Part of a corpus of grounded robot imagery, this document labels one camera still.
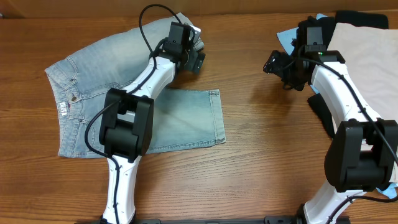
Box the beige pink shorts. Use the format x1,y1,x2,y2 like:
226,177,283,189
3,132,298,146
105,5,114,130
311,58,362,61
328,23,397,121

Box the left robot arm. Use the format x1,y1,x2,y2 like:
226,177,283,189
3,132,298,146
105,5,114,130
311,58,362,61
99,22,205,223

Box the light blue denim shorts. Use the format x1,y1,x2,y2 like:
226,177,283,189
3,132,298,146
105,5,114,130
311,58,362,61
45,13,226,159

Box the black garment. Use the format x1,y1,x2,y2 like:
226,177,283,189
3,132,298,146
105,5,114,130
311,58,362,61
296,10,389,138

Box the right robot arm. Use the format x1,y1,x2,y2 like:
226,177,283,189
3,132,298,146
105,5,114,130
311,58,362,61
263,16,397,224

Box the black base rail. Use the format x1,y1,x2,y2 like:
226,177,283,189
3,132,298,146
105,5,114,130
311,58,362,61
74,214,352,224

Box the light blue shirt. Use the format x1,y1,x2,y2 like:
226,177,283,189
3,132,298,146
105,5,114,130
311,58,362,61
276,13,398,200

